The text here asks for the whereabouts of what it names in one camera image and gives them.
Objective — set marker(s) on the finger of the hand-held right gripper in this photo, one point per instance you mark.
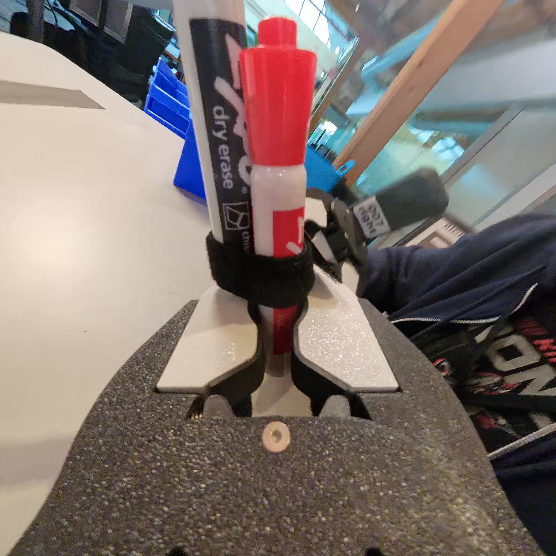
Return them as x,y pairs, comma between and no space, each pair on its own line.
350,275
316,215

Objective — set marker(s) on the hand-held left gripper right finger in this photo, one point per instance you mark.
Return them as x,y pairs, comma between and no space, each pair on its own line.
347,343

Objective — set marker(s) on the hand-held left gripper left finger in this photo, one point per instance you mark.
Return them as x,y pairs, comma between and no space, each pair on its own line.
204,347

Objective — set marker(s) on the red marker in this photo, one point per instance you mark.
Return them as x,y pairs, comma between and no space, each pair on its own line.
278,113

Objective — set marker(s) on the black marker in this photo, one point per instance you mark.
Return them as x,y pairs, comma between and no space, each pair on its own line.
217,130

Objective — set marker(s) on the black table mat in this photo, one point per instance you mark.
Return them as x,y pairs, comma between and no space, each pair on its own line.
43,94

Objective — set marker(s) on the framed wall sign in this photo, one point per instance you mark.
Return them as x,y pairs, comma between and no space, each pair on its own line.
443,233

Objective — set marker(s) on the wooden post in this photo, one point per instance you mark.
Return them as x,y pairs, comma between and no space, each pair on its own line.
417,78

